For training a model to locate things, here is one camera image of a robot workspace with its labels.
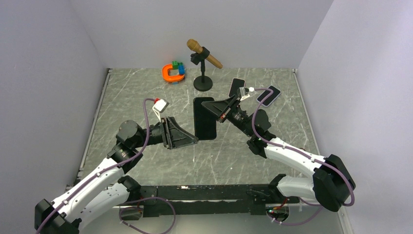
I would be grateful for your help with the orange horseshoe toy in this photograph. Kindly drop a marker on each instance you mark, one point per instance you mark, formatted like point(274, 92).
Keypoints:
point(168, 77)

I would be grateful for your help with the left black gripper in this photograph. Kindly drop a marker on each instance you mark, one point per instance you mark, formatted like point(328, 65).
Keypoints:
point(173, 135)

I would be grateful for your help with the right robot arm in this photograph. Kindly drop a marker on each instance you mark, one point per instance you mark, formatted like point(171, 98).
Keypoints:
point(325, 180)

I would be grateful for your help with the phone in pink case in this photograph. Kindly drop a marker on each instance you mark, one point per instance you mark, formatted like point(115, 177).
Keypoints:
point(235, 85)

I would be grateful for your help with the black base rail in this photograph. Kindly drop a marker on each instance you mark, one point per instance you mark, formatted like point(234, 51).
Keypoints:
point(254, 199)

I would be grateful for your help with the black microphone stand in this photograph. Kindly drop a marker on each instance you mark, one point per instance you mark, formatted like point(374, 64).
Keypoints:
point(202, 83)

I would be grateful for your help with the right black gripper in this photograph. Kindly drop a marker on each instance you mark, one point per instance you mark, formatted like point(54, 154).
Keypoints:
point(219, 107)

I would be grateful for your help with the green toy brick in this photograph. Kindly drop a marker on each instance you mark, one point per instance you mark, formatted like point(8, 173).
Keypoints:
point(175, 65)

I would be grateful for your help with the wooden toy microphone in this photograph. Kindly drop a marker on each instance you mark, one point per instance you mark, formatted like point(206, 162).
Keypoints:
point(201, 53)

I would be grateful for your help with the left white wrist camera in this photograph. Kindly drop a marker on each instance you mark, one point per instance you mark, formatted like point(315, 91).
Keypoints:
point(160, 105)

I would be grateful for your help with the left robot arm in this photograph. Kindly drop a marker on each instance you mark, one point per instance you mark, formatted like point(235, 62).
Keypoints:
point(108, 184)

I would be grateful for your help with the black phone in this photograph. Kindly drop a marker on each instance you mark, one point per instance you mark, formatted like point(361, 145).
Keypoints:
point(204, 121)

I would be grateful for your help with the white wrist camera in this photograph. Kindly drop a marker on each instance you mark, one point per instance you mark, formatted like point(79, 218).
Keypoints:
point(160, 105)
point(245, 92)

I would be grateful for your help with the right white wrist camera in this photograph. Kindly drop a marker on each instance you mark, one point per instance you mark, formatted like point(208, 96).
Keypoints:
point(245, 92)

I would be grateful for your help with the blue toy brick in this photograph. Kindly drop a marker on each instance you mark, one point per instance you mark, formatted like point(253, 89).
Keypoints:
point(181, 70)

